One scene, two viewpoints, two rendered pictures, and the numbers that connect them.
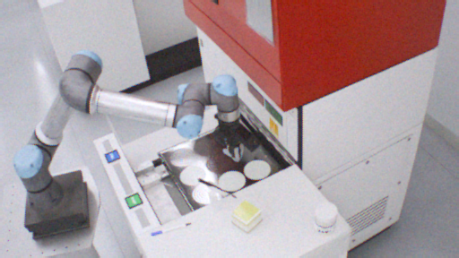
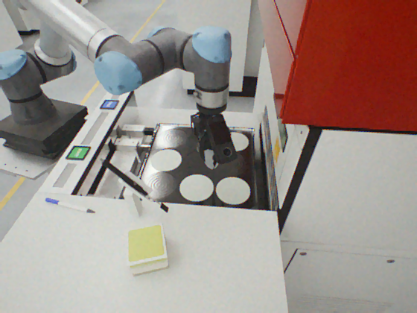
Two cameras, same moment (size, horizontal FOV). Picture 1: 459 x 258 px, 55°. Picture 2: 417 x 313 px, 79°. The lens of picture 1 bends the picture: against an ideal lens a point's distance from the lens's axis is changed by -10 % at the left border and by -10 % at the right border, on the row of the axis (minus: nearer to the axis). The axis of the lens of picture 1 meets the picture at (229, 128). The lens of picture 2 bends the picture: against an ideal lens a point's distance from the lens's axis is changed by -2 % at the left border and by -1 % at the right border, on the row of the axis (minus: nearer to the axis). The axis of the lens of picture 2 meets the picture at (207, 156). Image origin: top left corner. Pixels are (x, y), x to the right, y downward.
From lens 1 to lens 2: 112 cm
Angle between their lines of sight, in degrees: 20
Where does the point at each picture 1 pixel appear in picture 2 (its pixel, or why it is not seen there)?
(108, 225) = not seen: hidden behind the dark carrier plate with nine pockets
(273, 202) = (208, 248)
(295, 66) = (344, 23)
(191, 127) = (108, 72)
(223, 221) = not seen: hidden behind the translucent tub
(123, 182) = (92, 130)
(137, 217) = (63, 171)
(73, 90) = not seen: outside the picture
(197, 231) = (91, 227)
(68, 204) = (42, 128)
